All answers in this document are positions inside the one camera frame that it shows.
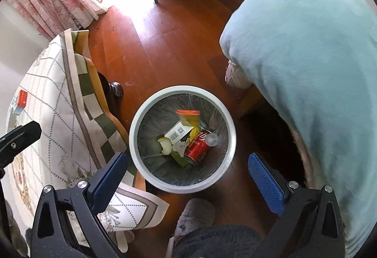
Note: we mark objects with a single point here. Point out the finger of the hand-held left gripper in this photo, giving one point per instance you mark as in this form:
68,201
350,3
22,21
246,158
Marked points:
17,140

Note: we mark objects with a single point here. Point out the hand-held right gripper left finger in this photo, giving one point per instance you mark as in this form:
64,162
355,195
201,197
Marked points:
109,178

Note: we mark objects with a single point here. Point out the long white box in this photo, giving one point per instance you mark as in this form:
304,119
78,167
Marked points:
176,131

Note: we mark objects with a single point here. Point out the wooden bed frame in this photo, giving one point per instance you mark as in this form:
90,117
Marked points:
250,100

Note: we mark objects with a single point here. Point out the checked floral tablecloth table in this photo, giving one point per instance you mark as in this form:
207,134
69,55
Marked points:
53,116

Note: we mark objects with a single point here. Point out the red soda can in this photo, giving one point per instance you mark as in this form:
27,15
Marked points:
198,149

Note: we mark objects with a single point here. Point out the white round trash bin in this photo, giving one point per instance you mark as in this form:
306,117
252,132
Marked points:
182,89

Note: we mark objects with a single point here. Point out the yellow box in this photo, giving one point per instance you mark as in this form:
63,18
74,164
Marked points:
190,119

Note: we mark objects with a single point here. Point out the pink cushion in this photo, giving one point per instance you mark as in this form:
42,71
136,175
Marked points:
235,76

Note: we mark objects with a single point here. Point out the yellow snack packet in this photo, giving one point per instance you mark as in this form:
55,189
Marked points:
193,134

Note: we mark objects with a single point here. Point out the clear plastic lid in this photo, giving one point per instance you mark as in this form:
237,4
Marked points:
212,139

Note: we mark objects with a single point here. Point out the grey fuzzy slipper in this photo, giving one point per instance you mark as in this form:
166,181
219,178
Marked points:
194,213

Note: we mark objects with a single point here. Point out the yellow fruit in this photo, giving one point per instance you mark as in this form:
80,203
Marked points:
165,147

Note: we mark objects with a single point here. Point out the blue white milk carton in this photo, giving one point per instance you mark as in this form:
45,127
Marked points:
21,98

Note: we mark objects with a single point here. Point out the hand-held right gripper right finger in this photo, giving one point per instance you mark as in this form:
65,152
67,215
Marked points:
265,184

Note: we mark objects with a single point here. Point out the small white wrapper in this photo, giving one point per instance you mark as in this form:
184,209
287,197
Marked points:
179,148

